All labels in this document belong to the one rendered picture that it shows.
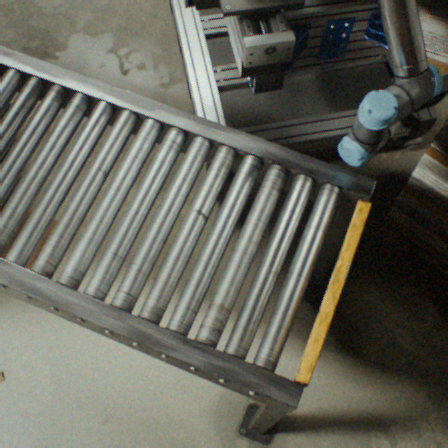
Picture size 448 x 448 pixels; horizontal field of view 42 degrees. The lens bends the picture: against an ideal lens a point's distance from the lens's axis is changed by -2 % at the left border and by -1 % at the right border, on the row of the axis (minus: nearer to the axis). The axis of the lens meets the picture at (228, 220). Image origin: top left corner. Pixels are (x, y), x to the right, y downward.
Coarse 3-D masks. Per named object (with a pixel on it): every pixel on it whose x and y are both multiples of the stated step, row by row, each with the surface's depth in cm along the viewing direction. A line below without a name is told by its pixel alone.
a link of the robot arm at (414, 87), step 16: (384, 0) 117; (400, 0) 116; (384, 16) 119; (400, 16) 117; (416, 16) 119; (384, 32) 123; (400, 32) 120; (416, 32) 120; (400, 48) 122; (416, 48) 122; (400, 64) 124; (416, 64) 123; (432, 64) 129; (400, 80) 127; (416, 80) 125; (432, 80) 127; (416, 96) 126; (432, 96) 129
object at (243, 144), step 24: (0, 48) 150; (24, 72) 147; (48, 72) 147; (72, 72) 147; (72, 96) 148; (96, 96) 144; (120, 96) 145; (144, 96) 145; (144, 120) 145; (168, 120) 142; (192, 120) 142; (216, 144) 141; (240, 144) 140; (264, 144) 140; (264, 168) 142; (288, 168) 138; (312, 168) 138; (336, 168) 138; (312, 192) 143; (360, 192) 135
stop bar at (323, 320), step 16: (368, 208) 132; (352, 224) 130; (352, 240) 129; (352, 256) 127; (336, 272) 126; (336, 288) 124; (336, 304) 123; (320, 320) 121; (320, 336) 120; (304, 352) 119; (304, 368) 117; (304, 384) 116
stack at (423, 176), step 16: (432, 144) 158; (432, 160) 163; (416, 176) 172; (432, 176) 167; (400, 192) 191; (416, 192) 179; (432, 192) 174; (400, 208) 193; (416, 208) 187; (384, 224) 206; (400, 224) 200; (416, 224) 193; (432, 224) 187; (384, 240) 214; (400, 240) 206; (432, 240) 193; (432, 256) 200; (432, 272) 210
